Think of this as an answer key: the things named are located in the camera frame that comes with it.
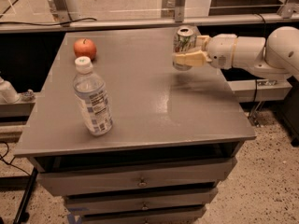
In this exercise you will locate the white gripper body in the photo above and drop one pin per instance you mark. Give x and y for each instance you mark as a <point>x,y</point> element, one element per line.
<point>220,50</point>

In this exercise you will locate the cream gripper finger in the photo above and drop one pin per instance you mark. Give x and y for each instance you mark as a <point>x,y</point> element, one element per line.
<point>202,41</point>
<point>196,58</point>

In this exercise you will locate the green white 7up can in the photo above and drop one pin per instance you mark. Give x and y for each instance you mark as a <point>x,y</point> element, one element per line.
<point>184,40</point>

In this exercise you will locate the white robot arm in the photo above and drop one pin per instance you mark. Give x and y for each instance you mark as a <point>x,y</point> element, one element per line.
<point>275,57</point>

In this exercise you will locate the grey drawer cabinet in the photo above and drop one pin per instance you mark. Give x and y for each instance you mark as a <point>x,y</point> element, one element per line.
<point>159,113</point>

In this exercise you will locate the clear plastic water bottle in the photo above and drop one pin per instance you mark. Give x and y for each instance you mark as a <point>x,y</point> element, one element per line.
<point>91,93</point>

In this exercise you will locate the red apple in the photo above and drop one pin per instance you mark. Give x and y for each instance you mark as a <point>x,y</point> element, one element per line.
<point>85,47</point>

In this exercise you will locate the bottom grey drawer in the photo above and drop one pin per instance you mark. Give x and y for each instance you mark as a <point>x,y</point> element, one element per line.
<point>154,216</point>

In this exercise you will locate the grey drawer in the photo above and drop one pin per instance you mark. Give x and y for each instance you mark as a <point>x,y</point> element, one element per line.
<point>137,177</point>
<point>140,201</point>
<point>154,216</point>

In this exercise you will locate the top grey drawer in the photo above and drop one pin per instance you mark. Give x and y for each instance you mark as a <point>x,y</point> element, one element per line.
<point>137,177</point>

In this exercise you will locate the middle grey drawer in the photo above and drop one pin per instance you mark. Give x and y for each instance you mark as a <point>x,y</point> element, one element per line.
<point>140,201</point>

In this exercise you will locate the black stand leg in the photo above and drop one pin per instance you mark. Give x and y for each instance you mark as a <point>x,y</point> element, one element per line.
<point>22,215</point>

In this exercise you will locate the metal frame post centre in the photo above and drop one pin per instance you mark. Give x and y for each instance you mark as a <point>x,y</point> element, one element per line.
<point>179,10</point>

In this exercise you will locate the metal frame post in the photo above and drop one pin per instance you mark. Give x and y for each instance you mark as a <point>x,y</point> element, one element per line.
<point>61,10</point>
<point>179,10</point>

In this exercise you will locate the metal frame post left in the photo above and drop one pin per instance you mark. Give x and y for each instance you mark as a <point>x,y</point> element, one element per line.
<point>61,10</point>

